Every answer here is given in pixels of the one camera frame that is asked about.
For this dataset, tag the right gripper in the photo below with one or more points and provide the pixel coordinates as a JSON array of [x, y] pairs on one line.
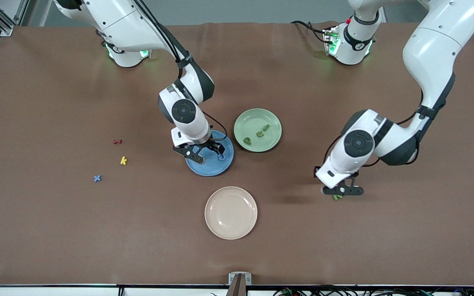
[[209, 144]]

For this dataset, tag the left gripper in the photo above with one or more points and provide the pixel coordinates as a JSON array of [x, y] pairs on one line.
[[355, 174]]

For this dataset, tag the green letter N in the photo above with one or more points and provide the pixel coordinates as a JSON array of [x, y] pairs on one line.
[[337, 197]]

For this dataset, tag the green letter P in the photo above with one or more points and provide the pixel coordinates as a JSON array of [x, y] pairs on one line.
[[246, 142]]

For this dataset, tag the green letter u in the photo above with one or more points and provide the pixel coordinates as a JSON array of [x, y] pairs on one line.
[[259, 134]]

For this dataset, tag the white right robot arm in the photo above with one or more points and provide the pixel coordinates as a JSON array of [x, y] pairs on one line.
[[126, 24]]

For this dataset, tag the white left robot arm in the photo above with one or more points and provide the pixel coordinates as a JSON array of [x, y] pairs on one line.
[[438, 49]]

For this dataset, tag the blue plate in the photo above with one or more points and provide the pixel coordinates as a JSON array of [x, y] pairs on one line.
[[214, 168]]

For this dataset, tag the green plate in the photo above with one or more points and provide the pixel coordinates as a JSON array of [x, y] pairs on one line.
[[268, 144]]

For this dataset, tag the beige plate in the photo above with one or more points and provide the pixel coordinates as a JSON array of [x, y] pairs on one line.
[[231, 213]]

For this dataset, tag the yellow letter k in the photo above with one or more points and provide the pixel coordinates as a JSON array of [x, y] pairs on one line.
[[123, 160]]

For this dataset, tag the brown table cover sheet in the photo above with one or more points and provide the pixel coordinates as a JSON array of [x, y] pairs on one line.
[[56, 230]]

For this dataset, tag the silver clamp bracket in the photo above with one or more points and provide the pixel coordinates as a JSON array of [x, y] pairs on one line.
[[232, 277]]

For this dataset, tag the grey tapered post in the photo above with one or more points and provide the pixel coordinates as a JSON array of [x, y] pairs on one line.
[[237, 288]]

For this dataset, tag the white table edge rail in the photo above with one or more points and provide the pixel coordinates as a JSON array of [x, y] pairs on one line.
[[35, 292]]

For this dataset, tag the aluminium frame profile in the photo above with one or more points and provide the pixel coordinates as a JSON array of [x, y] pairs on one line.
[[6, 29]]

